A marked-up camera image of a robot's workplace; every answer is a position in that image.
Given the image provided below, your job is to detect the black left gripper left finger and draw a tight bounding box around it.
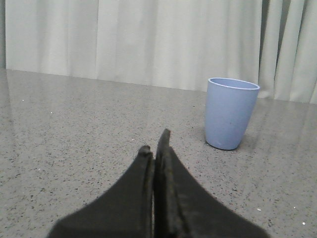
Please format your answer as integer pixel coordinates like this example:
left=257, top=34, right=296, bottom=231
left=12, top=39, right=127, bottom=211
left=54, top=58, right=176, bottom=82
left=48, top=145, right=155, bottom=238

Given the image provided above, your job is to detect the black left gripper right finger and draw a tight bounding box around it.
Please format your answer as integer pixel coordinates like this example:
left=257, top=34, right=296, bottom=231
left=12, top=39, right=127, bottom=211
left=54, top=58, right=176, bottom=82
left=154, top=129, right=269, bottom=238

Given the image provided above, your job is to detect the blue plastic cup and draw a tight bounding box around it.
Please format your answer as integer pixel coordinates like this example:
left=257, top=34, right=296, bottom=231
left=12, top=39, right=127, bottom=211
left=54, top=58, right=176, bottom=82
left=205, top=77, right=260, bottom=150

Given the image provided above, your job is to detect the white curtain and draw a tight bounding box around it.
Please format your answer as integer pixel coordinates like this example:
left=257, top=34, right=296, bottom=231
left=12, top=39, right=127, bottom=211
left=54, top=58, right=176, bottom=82
left=0, top=0, right=317, bottom=104

